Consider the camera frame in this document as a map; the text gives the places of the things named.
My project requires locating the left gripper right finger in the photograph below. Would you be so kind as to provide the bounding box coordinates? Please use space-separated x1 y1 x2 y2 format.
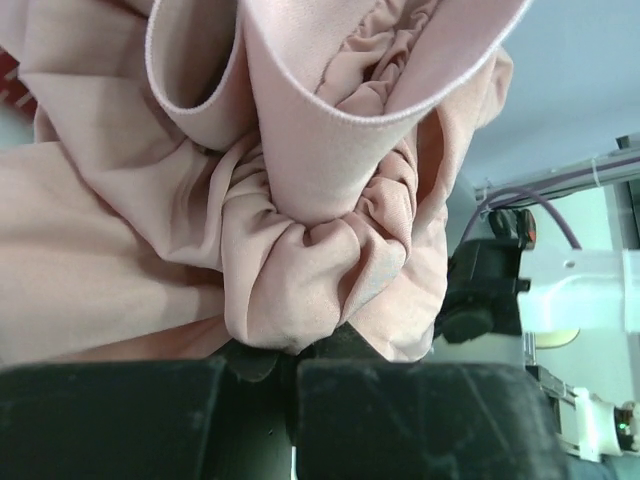
294 328 568 479

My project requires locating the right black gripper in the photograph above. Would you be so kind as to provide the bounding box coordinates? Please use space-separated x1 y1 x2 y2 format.
437 239 530 344

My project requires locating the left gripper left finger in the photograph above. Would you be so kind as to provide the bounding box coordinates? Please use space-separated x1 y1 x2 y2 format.
1 343 292 479

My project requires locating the pink pleated skirt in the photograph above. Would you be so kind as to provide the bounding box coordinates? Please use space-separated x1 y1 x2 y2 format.
1 1 528 365

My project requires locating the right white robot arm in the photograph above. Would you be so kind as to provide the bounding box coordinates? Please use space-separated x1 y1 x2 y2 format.
434 239 639 462

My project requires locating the red plastic bin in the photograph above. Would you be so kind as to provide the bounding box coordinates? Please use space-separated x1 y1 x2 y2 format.
0 49 37 119

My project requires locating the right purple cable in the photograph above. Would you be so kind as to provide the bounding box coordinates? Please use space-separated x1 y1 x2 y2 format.
464 154 640 251

